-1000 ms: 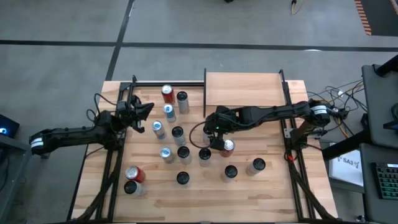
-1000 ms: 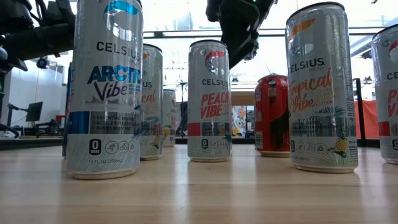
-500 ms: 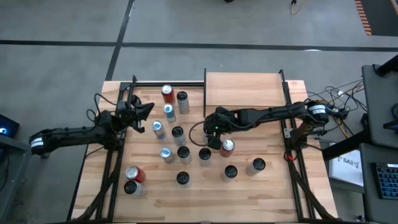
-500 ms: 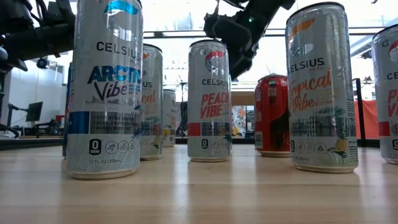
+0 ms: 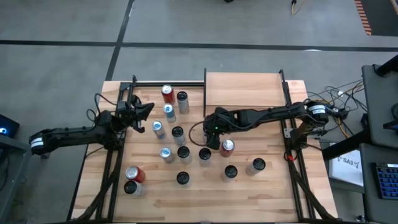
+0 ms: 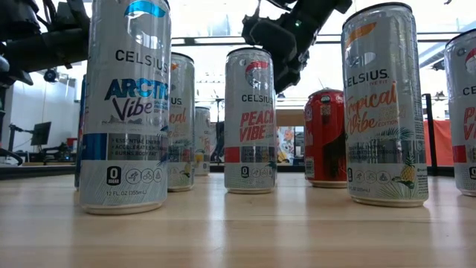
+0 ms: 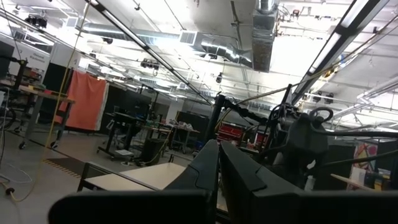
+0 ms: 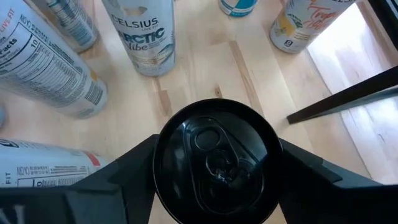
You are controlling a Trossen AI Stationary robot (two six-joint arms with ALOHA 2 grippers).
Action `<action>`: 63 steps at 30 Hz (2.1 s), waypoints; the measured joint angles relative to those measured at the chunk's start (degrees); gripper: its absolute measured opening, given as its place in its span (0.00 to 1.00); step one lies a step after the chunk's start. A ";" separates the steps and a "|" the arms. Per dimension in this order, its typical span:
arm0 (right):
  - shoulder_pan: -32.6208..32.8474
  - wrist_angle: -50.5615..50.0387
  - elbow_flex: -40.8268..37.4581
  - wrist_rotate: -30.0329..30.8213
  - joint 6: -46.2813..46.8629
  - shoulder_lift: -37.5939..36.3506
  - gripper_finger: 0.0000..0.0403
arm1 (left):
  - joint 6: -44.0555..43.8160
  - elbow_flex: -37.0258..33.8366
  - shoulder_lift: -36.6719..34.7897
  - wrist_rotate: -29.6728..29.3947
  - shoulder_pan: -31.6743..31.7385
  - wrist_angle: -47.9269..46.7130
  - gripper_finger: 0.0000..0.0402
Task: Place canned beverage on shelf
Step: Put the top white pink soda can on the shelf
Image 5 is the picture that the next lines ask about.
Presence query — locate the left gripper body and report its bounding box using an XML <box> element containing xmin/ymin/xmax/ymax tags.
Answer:
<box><xmin>116</xmin><ymin>95</ymin><xmax>143</xmax><ymax>125</ymax></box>

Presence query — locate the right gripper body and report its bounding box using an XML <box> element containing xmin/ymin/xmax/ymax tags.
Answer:
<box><xmin>203</xmin><ymin>106</ymin><xmax>241</xmax><ymax>138</ymax></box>

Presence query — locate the red Coca-Cola can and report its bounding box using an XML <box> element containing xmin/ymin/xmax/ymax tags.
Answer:
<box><xmin>219</xmin><ymin>138</ymin><xmax>236</xmax><ymax>158</ymax></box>
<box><xmin>124</xmin><ymin>166</ymin><xmax>147</xmax><ymax>184</ymax></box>
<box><xmin>160</xmin><ymin>84</ymin><xmax>177</xmax><ymax>105</ymax></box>

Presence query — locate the blue Red Bull can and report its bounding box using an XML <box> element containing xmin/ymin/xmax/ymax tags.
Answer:
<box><xmin>151</xmin><ymin>120</ymin><xmax>167</xmax><ymax>140</ymax></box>
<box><xmin>159</xmin><ymin>146</ymin><xmax>175</xmax><ymax>164</ymax></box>
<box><xmin>162</xmin><ymin>103</ymin><xmax>177</xmax><ymax>123</ymax></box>

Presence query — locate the Celsius can with orange print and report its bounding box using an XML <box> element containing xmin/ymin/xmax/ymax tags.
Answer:
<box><xmin>177</xmin><ymin>146</ymin><xmax>193</xmax><ymax>166</ymax></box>

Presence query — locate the Celsius Arctic Vibe can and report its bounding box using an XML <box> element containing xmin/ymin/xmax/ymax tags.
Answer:
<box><xmin>171</xmin><ymin>126</ymin><xmax>187</xmax><ymax>147</ymax></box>
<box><xmin>176</xmin><ymin>170</ymin><xmax>191</xmax><ymax>189</ymax></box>

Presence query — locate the Celsius Tropical Vibe can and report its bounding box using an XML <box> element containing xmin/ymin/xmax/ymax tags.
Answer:
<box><xmin>221</xmin><ymin>164</ymin><xmax>239</xmax><ymax>183</ymax></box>

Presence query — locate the Celsius can with yellow band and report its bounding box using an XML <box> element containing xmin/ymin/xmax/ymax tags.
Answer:
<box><xmin>176</xmin><ymin>90</ymin><xmax>190</xmax><ymax>115</ymax></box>

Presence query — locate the black box with blue light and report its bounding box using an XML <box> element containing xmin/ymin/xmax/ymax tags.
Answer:
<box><xmin>0</xmin><ymin>114</ymin><xmax>21</xmax><ymax>139</ymax></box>

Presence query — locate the grey metal stand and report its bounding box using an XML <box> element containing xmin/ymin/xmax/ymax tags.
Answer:
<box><xmin>0</xmin><ymin>133</ymin><xmax>52</xmax><ymax>224</ymax></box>

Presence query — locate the white printed sign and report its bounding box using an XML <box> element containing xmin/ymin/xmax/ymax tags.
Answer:
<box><xmin>328</xmin><ymin>149</ymin><xmax>364</xmax><ymax>187</ymax></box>

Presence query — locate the backlit black keyboard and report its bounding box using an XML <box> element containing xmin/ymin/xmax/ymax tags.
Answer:
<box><xmin>374</xmin><ymin>162</ymin><xmax>398</xmax><ymax>200</ymax></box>

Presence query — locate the black mat with orange stripes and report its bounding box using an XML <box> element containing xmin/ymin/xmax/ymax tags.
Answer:
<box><xmin>354</xmin><ymin>0</ymin><xmax>398</xmax><ymax>36</ymax></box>

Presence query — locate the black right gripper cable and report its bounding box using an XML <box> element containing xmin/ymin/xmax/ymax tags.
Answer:
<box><xmin>188</xmin><ymin>120</ymin><xmax>208</xmax><ymax>147</ymax></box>

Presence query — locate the black aluminium table frame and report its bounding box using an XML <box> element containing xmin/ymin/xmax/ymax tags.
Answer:
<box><xmin>67</xmin><ymin>68</ymin><xmax>338</xmax><ymax>223</ymax></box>

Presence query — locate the black cable tangle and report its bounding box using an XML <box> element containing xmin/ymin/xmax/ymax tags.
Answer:
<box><xmin>306</xmin><ymin>79</ymin><xmax>366</xmax><ymax>139</ymax></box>

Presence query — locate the yellow cable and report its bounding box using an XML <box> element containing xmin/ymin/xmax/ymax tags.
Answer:
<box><xmin>290</xmin><ymin>0</ymin><xmax>307</xmax><ymax>16</ymax></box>
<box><xmin>338</xmin><ymin>119</ymin><xmax>351</xmax><ymax>139</ymax></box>

